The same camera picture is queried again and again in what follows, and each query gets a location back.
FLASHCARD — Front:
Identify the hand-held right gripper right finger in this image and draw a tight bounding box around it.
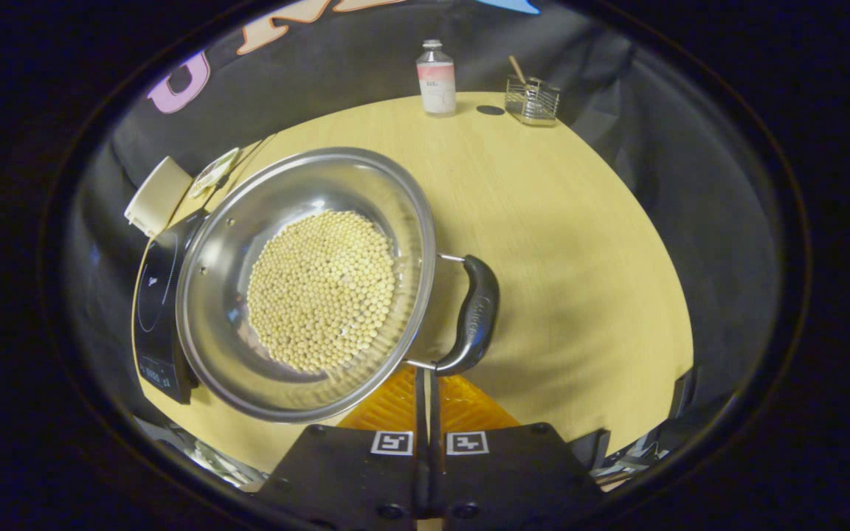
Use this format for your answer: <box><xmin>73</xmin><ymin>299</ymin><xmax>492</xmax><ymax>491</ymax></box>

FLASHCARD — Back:
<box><xmin>429</xmin><ymin>369</ymin><xmax>607</xmax><ymax>531</ymax></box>

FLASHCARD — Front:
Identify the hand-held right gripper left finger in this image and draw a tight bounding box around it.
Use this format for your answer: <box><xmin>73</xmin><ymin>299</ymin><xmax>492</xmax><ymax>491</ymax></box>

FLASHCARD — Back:
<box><xmin>257</xmin><ymin>365</ymin><xmax>430</xmax><ymax>531</ymax></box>

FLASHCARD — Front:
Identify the black induction cooktop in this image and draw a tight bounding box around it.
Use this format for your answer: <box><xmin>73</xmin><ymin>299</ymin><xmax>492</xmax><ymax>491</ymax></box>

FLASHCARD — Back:
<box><xmin>133</xmin><ymin>209</ymin><xmax>208</xmax><ymax>405</ymax></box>

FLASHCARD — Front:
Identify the steel pot with black handles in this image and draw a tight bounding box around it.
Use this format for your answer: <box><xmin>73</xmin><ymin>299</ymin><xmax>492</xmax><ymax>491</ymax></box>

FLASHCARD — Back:
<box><xmin>176</xmin><ymin>146</ymin><xmax>501</xmax><ymax>424</ymax></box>

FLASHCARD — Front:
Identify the heap of soybeans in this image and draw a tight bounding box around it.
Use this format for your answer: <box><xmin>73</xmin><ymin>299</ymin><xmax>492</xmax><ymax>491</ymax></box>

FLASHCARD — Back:
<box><xmin>246</xmin><ymin>210</ymin><xmax>398</xmax><ymax>374</ymax></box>

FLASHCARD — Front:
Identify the white divided dish of grains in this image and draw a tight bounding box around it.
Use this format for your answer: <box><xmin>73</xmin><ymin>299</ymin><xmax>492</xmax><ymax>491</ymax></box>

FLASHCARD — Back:
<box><xmin>189</xmin><ymin>147</ymin><xmax>241</xmax><ymax>200</ymax></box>

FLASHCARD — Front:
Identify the white toaster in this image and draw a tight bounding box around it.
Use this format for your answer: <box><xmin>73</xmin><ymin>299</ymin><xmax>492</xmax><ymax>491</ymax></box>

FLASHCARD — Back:
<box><xmin>124</xmin><ymin>156</ymin><xmax>193</xmax><ymax>238</ymax></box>

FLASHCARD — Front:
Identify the clear bottle with pink label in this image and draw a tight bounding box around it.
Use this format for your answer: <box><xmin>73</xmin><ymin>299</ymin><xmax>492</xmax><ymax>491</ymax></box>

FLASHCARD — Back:
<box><xmin>415</xmin><ymin>39</ymin><xmax>457</xmax><ymax>118</ymax></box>

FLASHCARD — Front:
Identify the glass holder with wire frame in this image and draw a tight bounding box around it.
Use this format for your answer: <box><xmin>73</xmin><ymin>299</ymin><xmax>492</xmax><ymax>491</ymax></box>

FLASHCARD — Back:
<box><xmin>505</xmin><ymin>76</ymin><xmax>562</xmax><ymax>127</ymax></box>

